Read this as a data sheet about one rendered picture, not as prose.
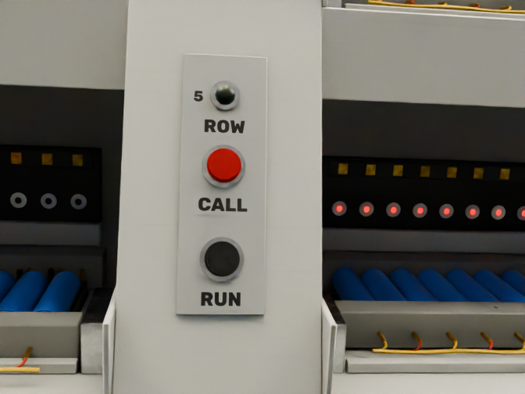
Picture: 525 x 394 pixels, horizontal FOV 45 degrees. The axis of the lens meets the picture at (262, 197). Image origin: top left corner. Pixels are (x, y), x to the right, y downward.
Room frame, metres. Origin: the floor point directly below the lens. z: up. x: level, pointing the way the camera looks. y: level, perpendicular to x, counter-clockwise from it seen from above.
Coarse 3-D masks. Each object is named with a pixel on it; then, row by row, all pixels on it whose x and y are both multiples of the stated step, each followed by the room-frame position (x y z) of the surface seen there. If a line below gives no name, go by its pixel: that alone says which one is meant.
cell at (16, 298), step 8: (32, 272) 0.41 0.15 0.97; (24, 280) 0.40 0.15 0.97; (32, 280) 0.40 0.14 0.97; (40, 280) 0.41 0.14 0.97; (16, 288) 0.38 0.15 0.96; (24, 288) 0.38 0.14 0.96; (32, 288) 0.39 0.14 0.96; (40, 288) 0.40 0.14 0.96; (8, 296) 0.37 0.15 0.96; (16, 296) 0.37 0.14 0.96; (24, 296) 0.38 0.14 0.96; (32, 296) 0.38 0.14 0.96; (40, 296) 0.40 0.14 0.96; (0, 304) 0.37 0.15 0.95; (8, 304) 0.36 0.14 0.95; (16, 304) 0.36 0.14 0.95; (24, 304) 0.37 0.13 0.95; (32, 304) 0.38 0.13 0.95
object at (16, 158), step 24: (0, 168) 0.44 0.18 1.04; (24, 168) 0.44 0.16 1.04; (48, 168) 0.44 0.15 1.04; (72, 168) 0.44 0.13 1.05; (96, 168) 0.44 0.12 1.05; (0, 192) 0.44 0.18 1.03; (24, 192) 0.44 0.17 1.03; (48, 192) 0.44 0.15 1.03; (72, 192) 0.45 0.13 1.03; (96, 192) 0.45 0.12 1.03; (0, 216) 0.45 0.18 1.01; (24, 216) 0.45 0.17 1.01; (48, 216) 0.45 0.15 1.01; (72, 216) 0.45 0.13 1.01; (96, 216) 0.45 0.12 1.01
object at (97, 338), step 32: (0, 224) 0.44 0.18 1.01; (32, 224) 0.45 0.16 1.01; (64, 224) 0.45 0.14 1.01; (96, 224) 0.45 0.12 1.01; (96, 288) 0.37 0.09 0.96; (96, 320) 0.33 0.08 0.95; (96, 352) 0.33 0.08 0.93; (0, 384) 0.32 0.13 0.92; (32, 384) 0.32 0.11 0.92; (64, 384) 0.32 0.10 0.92; (96, 384) 0.33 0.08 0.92
